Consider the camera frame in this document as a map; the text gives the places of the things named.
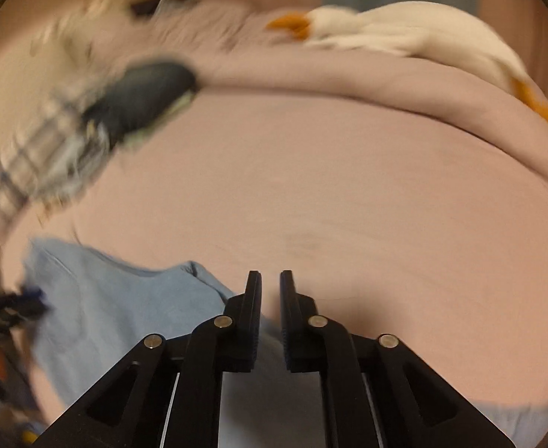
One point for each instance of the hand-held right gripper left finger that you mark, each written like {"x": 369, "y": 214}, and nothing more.
{"x": 255, "y": 319}

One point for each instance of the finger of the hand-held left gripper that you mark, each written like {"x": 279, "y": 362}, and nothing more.
{"x": 19, "y": 305}

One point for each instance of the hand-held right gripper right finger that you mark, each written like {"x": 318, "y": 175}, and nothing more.
{"x": 287, "y": 322}

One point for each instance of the light blue denim pants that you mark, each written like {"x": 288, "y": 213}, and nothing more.
{"x": 115, "y": 308}

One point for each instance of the pink bed sheet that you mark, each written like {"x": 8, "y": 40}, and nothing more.
{"x": 348, "y": 219}

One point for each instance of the plaid pillow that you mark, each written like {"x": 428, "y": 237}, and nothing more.
{"x": 31, "y": 158}

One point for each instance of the dark grey folded garment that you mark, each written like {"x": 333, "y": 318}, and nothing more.
{"x": 148, "y": 88}

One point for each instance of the pink comforter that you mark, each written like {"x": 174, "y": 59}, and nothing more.
{"x": 348, "y": 74}

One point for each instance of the white goose plush toy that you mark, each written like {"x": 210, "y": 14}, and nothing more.
{"x": 418, "y": 32}

